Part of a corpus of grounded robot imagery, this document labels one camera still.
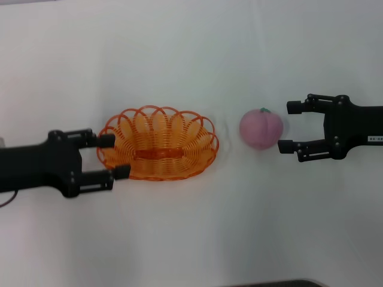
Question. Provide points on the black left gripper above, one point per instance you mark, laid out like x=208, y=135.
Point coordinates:
x=36, y=164

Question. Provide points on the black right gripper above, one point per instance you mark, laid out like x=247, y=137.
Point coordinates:
x=353, y=131

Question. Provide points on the pink toy peach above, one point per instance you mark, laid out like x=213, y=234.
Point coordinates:
x=261, y=131

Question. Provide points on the dark rounded robot base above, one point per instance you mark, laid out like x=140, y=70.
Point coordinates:
x=278, y=283

